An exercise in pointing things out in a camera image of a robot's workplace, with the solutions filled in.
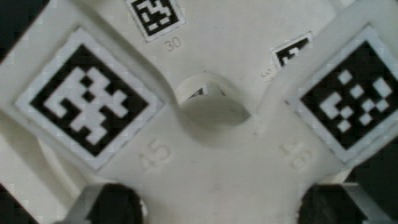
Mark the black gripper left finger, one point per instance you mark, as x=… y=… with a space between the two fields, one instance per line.
x=108 y=205

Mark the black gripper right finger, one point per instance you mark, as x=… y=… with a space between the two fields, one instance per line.
x=339 y=204

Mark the white cylindrical table leg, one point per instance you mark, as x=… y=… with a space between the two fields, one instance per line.
x=213 y=105

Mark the white round table top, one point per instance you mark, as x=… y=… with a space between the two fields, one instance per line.
x=238 y=36

